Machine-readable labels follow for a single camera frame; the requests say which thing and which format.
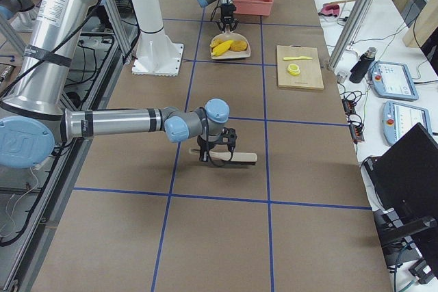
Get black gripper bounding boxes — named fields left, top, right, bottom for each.
left=197, top=134, right=222, bottom=162
left=216, top=3, right=239, bottom=32

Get beige plastic dustpan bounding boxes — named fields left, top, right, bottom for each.
left=209, top=24, right=251, bottom=60

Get tan toy ginger root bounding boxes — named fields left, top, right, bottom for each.
left=209, top=38, right=223, bottom=49

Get brown toy potato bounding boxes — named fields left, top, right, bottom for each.
left=230, top=40, right=248, bottom=52

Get yellow toy corn cob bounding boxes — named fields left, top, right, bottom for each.
left=211, top=40, right=233, bottom=57

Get beige hand brush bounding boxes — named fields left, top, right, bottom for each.
left=189, top=148, right=258, bottom=167

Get yellow plastic knife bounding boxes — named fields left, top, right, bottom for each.
left=283, top=55, right=313, bottom=61

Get yellow lemon slices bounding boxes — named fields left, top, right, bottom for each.
left=287, top=63, right=300, bottom=76

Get wooden cutting board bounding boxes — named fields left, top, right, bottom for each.
left=276, top=45, right=324, bottom=90

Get pink cloth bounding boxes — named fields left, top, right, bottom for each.
left=318, top=3, right=340, bottom=17

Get black water bottle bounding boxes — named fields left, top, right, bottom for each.
left=349, top=47, right=377, bottom=83

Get black power strip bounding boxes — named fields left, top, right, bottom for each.
left=342, top=98, right=365, bottom=144

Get upper teach pendant tablet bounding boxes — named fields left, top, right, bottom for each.
left=370, top=61, right=419, bottom=101

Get teach pendant tablet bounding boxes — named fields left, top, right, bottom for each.
left=370, top=61, right=419, bottom=101
left=383, top=101, right=432, bottom=146

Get lower teach pendant tablet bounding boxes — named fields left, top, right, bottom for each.
left=383, top=101, right=432, bottom=146

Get black monitor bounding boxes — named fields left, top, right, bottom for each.
left=365, top=123, right=437, bottom=275

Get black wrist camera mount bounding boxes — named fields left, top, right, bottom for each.
left=220, top=127, right=237, bottom=153

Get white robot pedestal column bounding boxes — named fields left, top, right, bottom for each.
left=131, top=0, right=184, bottom=77

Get aluminium frame post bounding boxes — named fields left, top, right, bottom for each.
left=326, top=0, right=369, bottom=72

